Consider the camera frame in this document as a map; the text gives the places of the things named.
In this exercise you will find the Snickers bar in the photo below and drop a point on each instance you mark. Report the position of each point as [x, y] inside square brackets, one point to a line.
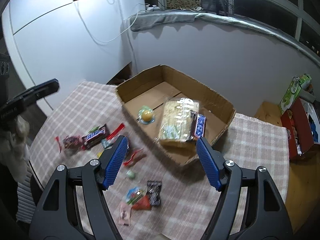
[197, 126]
[95, 137]

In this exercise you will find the black snack packet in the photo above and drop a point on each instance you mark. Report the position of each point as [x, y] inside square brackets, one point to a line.
[153, 192]

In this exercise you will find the green jelly cup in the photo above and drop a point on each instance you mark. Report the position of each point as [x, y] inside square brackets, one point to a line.
[146, 115]

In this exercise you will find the clear wrapped cracker pack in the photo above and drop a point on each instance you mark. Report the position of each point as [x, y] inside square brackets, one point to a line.
[175, 125]

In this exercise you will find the green tissue box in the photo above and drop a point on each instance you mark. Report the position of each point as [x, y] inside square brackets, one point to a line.
[298, 86]

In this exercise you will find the red cardboard box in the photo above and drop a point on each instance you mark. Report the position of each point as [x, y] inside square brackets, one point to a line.
[296, 117]

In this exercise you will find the white power strip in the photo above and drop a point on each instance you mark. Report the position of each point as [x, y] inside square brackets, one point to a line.
[152, 7]

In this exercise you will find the teal mint candy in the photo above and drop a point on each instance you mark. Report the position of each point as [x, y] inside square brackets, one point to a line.
[107, 143]

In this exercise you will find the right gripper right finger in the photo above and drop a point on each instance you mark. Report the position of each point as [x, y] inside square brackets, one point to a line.
[225, 176]

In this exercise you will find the black tripod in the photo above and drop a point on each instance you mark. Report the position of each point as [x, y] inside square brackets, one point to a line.
[219, 4]

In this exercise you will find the pink snack packet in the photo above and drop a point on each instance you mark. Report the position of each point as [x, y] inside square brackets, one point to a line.
[124, 214]

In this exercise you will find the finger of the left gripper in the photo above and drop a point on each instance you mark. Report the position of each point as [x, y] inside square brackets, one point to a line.
[34, 94]

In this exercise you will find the small red candy bag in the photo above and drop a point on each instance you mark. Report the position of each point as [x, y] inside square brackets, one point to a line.
[72, 142]

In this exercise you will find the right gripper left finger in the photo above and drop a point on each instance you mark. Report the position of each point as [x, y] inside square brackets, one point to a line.
[95, 178]

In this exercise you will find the red orange snack packet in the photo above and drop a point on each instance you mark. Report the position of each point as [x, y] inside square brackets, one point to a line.
[142, 204]

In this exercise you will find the pink plaid tablecloth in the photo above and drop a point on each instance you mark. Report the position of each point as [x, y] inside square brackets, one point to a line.
[188, 200]

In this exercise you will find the grey blanket on sill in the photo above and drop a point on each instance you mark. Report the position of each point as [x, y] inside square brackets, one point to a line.
[150, 19]

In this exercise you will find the red zip snack bag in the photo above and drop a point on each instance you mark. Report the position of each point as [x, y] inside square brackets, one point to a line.
[116, 132]

